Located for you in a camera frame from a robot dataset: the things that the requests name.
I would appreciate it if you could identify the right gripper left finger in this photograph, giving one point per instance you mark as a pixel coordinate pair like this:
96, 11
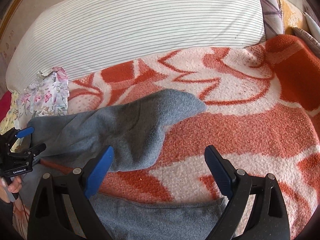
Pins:
49, 217

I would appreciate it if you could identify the purple patterned cushion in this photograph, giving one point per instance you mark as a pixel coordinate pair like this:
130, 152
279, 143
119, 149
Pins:
272, 18

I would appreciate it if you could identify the left hand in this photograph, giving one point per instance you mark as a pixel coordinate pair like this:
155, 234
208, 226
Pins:
14, 187

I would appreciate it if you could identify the white striped pillow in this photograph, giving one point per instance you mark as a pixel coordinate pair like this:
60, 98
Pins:
83, 36

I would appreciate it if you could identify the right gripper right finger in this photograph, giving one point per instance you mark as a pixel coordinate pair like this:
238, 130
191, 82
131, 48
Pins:
268, 218

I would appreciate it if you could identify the floral print cloth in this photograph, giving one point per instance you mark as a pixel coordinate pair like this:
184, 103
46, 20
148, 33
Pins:
47, 96

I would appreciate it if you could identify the grey fleece pants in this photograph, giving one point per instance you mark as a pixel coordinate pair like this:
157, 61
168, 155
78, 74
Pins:
136, 131

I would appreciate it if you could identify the red pink cloth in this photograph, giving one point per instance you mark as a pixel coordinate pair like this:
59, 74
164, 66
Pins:
5, 104

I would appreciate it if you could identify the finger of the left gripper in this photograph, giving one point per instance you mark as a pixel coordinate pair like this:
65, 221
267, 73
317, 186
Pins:
35, 150
24, 132

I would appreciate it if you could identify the orange white patterned blanket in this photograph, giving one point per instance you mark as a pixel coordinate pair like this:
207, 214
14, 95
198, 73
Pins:
262, 113

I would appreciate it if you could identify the yellow cartoon print cloth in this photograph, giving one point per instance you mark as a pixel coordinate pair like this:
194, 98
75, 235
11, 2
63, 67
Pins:
13, 117

